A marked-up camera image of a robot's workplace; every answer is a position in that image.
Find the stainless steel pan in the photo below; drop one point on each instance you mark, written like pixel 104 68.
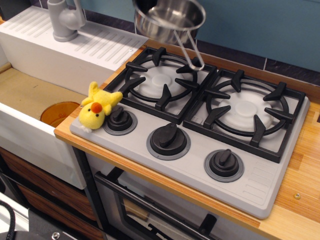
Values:
pixel 172 22

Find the black middle stove knob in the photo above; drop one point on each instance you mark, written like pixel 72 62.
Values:
pixel 168 142

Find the black stove knob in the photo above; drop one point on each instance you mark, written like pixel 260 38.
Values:
pixel 224 166
pixel 168 142
pixel 120 122

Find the black left stove knob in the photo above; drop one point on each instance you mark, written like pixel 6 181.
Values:
pixel 120 122

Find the grey toy stove top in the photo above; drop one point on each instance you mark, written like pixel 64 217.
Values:
pixel 254 193

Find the black right stove knob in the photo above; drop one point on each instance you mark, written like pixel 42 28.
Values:
pixel 224 166

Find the black left burner grate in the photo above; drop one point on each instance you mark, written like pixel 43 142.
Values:
pixel 159 86

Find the black burner grate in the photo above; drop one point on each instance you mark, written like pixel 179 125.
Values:
pixel 250 114
pixel 159 86

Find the yellow stuffed duck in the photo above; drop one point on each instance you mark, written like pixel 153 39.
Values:
pixel 96 107

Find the toy oven door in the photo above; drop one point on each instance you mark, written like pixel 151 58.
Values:
pixel 146 212

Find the black right burner grate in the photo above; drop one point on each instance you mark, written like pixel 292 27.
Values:
pixel 250 114

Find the orange plastic plate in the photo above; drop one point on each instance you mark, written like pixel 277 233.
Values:
pixel 58 112

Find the wooden drawer unit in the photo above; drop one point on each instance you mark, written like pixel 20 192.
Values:
pixel 48 196

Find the white toy sink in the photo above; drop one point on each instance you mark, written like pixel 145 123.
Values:
pixel 37 71

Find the grey toy faucet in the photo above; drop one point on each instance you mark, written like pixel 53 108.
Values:
pixel 65 22

